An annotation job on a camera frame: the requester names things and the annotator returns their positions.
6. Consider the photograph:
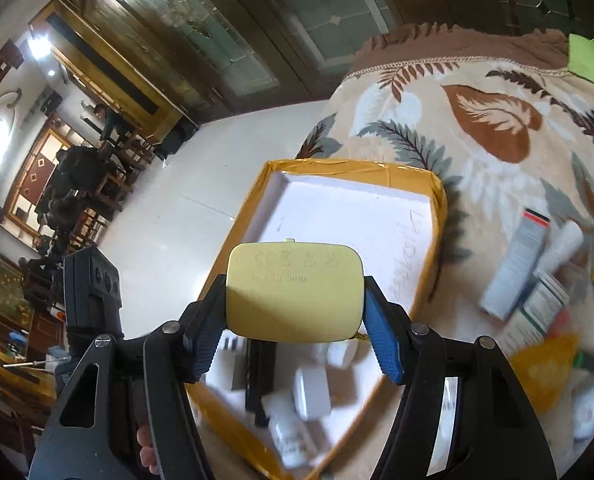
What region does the golden wooden door frame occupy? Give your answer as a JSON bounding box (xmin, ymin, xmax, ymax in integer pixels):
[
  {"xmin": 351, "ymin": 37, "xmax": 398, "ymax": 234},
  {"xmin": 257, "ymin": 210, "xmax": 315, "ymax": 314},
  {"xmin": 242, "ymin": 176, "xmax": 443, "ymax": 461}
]
[{"xmin": 29, "ymin": 0, "xmax": 184, "ymax": 137}]

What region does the dark wooden glass cabinet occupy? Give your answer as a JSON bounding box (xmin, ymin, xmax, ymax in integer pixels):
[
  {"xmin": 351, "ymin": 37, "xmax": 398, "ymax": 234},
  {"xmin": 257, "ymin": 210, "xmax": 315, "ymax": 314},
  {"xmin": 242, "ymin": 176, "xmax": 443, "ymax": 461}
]
[{"xmin": 52, "ymin": 0, "xmax": 594, "ymax": 125}]

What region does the yellow cardboard box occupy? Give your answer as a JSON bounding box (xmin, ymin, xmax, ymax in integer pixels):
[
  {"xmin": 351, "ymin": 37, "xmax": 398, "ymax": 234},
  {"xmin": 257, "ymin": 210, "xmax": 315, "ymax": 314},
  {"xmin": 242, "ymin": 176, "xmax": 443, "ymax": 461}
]
[{"xmin": 184, "ymin": 159, "xmax": 450, "ymax": 480}]

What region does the wooden chair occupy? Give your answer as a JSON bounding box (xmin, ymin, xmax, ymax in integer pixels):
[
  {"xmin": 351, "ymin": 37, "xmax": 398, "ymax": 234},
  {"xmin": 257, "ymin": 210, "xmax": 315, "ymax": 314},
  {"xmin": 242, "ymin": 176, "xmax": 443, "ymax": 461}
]
[{"xmin": 92, "ymin": 160, "xmax": 138, "ymax": 217}]

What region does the yellow packet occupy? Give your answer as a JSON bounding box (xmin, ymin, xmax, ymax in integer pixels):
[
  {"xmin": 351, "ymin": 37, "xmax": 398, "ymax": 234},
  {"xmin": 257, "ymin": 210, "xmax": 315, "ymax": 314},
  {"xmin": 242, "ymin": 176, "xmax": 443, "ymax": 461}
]
[{"xmin": 510, "ymin": 332, "xmax": 580, "ymax": 413}]

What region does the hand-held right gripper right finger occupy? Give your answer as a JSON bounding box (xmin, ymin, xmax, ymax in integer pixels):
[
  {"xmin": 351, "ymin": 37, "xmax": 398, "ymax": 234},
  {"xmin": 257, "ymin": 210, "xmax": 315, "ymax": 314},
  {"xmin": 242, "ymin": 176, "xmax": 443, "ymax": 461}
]
[{"xmin": 362, "ymin": 275, "xmax": 558, "ymax": 480}]

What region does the green cloth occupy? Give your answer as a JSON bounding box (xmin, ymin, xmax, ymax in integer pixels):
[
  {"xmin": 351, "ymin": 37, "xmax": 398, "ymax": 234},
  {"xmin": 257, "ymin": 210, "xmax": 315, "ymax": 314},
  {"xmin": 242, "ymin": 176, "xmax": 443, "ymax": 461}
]
[{"xmin": 567, "ymin": 34, "xmax": 594, "ymax": 96}]

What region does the white charger adapter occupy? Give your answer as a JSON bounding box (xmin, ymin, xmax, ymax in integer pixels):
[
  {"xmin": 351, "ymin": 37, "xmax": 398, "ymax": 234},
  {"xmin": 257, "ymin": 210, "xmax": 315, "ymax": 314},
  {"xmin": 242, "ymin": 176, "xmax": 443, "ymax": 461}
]
[{"xmin": 294, "ymin": 366, "xmax": 335, "ymax": 421}]

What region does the pale yellow plastic case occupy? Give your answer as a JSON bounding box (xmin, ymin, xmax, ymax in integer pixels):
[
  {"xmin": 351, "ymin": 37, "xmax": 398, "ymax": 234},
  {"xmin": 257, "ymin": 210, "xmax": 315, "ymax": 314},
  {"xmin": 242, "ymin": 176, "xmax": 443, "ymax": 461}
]
[{"xmin": 226, "ymin": 242, "xmax": 365, "ymax": 343}]

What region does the white labelled bottle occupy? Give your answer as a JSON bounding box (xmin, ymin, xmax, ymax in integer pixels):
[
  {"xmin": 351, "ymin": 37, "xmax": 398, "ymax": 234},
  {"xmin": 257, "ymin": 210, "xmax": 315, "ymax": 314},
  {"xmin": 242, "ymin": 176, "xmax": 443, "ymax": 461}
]
[{"xmin": 267, "ymin": 410, "xmax": 318, "ymax": 468}]

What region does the green and white box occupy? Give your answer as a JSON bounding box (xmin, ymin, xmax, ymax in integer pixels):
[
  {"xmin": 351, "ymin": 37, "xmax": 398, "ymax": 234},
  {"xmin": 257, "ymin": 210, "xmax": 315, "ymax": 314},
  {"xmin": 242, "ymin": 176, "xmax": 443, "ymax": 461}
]
[{"xmin": 500, "ymin": 272, "xmax": 570, "ymax": 356}]

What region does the grey box with red label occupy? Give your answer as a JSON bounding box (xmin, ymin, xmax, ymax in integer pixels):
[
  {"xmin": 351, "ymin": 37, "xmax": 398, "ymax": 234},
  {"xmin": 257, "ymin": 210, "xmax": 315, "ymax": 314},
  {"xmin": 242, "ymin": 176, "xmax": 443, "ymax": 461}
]
[{"xmin": 480, "ymin": 207, "xmax": 552, "ymax": 321}]

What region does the black rectangular bar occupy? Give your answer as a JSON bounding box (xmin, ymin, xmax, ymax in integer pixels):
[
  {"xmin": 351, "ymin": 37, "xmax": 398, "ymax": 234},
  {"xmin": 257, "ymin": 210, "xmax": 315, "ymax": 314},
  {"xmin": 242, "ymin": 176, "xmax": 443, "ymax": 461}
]
[{"xmin": 244, "ymin": 340, "xmax": 278, "ymax": 428}]

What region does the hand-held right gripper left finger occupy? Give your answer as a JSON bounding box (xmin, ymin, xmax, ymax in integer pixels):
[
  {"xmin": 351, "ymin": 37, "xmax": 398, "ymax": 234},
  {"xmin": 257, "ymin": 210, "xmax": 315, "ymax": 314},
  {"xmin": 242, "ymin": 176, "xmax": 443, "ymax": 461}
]
[{"xmin": 29, "ymin": 274, "xmax": 233, "ymax": 480}]

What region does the person's left hand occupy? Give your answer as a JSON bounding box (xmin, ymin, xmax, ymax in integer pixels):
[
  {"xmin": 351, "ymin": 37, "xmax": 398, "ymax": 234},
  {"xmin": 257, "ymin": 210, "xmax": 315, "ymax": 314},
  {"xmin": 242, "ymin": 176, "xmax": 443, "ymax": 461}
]
[{"xmin": 136, "ymin": 426, "xmax": 161, "ymax": 476}]

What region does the small white bottle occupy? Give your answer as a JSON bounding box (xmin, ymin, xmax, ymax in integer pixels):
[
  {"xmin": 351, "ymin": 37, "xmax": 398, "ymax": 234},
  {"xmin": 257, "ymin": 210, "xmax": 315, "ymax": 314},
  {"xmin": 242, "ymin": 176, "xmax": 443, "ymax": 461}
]
[{"xmin": 537, "ymin": 221, "xmax": 585, "ymax": 276}]

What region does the white plug adapter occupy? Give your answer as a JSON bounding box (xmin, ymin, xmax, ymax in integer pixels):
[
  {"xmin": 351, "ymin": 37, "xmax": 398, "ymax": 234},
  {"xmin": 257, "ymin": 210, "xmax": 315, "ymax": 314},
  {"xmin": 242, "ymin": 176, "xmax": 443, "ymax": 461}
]
[{"xmin": 216, "ymin": 332, "xmax": 248, "ymax": 392}]

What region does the leaf print blanket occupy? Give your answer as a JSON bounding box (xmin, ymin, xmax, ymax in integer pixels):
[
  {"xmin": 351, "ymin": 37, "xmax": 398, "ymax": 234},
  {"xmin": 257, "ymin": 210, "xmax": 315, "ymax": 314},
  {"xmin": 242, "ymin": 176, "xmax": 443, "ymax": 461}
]
[{"xmin": 294, "ymin": 24, "xmax": 594, "ymax": 480}]

